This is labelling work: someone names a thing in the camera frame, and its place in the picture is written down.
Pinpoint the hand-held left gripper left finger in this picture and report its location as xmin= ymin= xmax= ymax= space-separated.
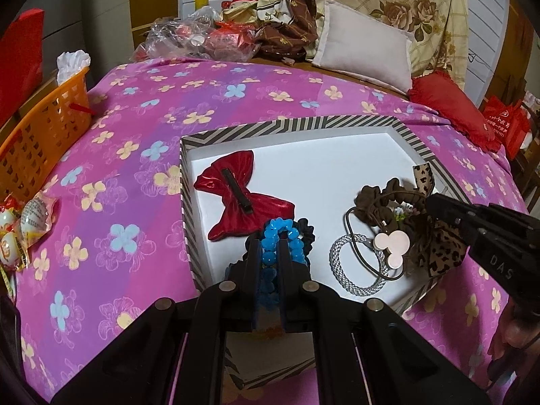
xmin=51 ymin=237 xmax=264 ymax=405

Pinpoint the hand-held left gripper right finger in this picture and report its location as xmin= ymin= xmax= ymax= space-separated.
xmin=276 ymin=237 xmax=492 ymax=405

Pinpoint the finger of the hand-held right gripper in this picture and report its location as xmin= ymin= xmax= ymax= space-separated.
xmin=426 ymin=193 xmax=501 ymax=222
xmin=428 ymin=209 xmax=479 ymax=246

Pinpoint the leopard print fabric bow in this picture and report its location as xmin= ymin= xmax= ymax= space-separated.
xmin=415 ymin=213 xmax=470 ymax=279

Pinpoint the blue beaded bracelet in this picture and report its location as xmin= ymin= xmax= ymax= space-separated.
xmin=255 ymin=218 xmax=311 ymax=309

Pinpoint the black scrunchie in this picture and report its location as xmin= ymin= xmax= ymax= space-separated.
xmin=227 ymin=217 xmax=316 ymax=281

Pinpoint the hair tie with mouse charm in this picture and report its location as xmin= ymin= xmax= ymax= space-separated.
xmin=345 ymin=205 xmax=409 ymax=282

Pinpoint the brown scrunchie with leopard ribbon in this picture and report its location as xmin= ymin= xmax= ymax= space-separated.
xmin=354 ymin=162 xmax=435 ymax=229

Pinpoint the striped gift box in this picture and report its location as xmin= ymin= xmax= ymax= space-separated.
xmin=179 ymin=115 xmax=475 ymax=393

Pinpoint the person's right hand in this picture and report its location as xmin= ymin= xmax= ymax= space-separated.
xmin=488 ymin=297 xmax=540 ymax=391

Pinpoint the red bow hair clip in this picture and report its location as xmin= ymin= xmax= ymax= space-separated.
xmin=193 ymin=150 xmax=296 ymax=242

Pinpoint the red shopping bag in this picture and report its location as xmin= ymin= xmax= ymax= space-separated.
xmin=483 ymin=95 xmax=531 ymax=159

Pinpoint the red ruffled cushion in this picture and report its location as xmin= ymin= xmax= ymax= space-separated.
xmin=407 ymin=70 xmax=496 ymax=153

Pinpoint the pink floral blanket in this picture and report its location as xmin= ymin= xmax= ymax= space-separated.
xmin=8 ymin=59 xmax=530 ymax=405

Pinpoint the white pillow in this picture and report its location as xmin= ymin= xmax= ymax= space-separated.
xmin=312 ymin=0 xmax=416 ymax=96

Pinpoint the floral quilt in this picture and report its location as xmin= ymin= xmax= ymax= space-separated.
xmin=270 ymin=0 xmax=469 ymax=91

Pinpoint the wrapped egg snack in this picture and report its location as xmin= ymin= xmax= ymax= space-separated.
xmin=0 ymin=207 xmax=22 ymax=238
xmin=20 ymin=196 xmax=57 ymax=238
xmin=0 ymin=232 xmax=29 ymax=268

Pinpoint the brown patterned cloth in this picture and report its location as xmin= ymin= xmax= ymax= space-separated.
xmin=255 ymin=0 xmax=330 ymax=62

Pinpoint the clear plastic bag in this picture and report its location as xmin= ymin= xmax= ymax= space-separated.
xmin=131 ymin=6 xmax=260 ymax=62

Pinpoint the orange plastic basket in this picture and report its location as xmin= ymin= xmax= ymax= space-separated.
xmin=0 ymin=66 xmax=91 ymax=197

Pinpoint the red plush toy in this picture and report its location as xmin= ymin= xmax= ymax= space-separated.
xmin=221 ymin=0 xmax=259 ymax=22

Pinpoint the white tissue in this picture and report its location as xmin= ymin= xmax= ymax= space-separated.
xmin=56 ymin=51 xmax=91 ymax=83

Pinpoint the grey cabinet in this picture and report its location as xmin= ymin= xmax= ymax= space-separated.
xmin=38 ymin=0 xmax=140 ymax=77

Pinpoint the red box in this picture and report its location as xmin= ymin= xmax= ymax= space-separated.
xmin=0 ymin=8 xmax=45 ymax=126

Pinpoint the silver mesh bracelet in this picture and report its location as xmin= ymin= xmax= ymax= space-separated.
xmin=329 ymin=233 xmax=391 ymax=297

